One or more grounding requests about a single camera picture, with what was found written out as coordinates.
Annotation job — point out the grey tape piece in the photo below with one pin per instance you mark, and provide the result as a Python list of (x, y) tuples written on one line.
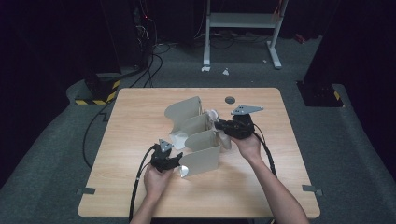
[(311, 188), (86, 191)]

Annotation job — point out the black base with yellow stripes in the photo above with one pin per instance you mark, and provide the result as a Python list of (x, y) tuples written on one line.
[(99, 88)]

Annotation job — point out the black equipment rack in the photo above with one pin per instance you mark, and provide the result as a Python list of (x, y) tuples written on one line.
[(124, 31)]

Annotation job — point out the person's left hand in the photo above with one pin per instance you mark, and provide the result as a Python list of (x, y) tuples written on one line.
[(158, 183)]

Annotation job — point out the person's right hand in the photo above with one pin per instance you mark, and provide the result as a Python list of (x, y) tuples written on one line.
[(249, 147)]

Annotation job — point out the white metal stand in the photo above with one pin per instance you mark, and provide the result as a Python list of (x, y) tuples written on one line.
[(239, 20)]

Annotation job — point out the grey metal extendable bookend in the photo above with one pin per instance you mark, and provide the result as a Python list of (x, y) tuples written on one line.
[(202, 160)]

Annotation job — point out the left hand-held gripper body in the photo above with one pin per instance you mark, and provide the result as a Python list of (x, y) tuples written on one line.
[(162, 160)]

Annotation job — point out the red object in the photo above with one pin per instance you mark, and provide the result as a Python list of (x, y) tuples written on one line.
[(299, 38)]

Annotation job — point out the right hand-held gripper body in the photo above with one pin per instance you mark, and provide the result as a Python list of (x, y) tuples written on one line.
[(241, 127)]

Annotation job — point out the black perforated base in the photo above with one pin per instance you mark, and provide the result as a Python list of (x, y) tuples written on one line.
[(317, 95)]

